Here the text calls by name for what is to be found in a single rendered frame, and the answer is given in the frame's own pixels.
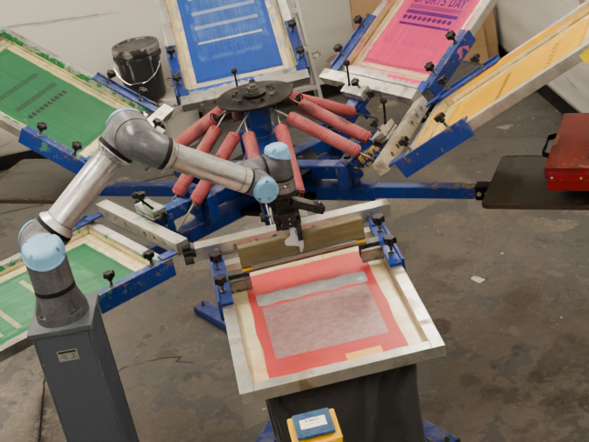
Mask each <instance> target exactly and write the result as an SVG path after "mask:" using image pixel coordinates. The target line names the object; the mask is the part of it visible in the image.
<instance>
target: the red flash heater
mask: <svg viewBox="0 0 589 442"><path fill-rule="evenodd" d="M544 177H545V180H546V181H547V187H548V191H589V113H565V114H564V115H563V118H562V121H561V124H560V126H559V128H558V131H557V135H556V137H555V140H554V143H553V145H552V148H551V150H550V154H549V157H548V159H547V162H546V164H545V167H544Z"/></svg>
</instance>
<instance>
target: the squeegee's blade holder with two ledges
mask: <svg viewBox="0 0 589 442"><path fill-rule="evenodd" d="M356 243H358V241H357V239H352V240H348V241H344V242H340V243H336V244H333V245H329V246H323V247H319V248H316V249H312V250H308V251H305V252H302V253H295V254H291V255H288V256H283V257H279V258H276V259H272V260H266V261H262V262H259V263H255V264H251V266H252V269H254V268H257V267H263V266H267V265H271V264H274V263H278V262H282V261H285V260H292V259H296V258H300V257H303V256H307V255H311V254H314V253H320V252H324V251H328V250H331V249H335V248H339V247H342V246H348V245H352V244H356Z"/></svg>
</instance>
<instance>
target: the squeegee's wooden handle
mask: <svg viewBox="0 0 589 442"><path fill-rule="evenodd" d="M289 236H290V233H286V234H282V235H279V236H274V237H271V238H267V239H261V240H257V241H253V242H250V243H246V244H243V245H239V246H237V249H238V256H239V259H240V263H241V267H242V269H245V268H249V267H252V266H251V264H255V263H259V262H262V261H266V260H272V259H276V258H279V257H283V256H288V255H291V254H295V253H300V247H299V246H286V245H285V239H287V238H288V237H289ZM302 236H303V242H304V248H303V252H305V251H308V250H312V249H316V248H319V247H323V246H329V245H333V244H336V243H340V242H344V241H348V240H352V239H357V241H359V240H362V239H365V231H364V226H363V221H362V218H361V216H356V217H350V218H347V219H343V220H339V221H336V222H332V223H328V224H325V225H318V226H314V227H310V228H307V229H303V230H302Z"/></svg>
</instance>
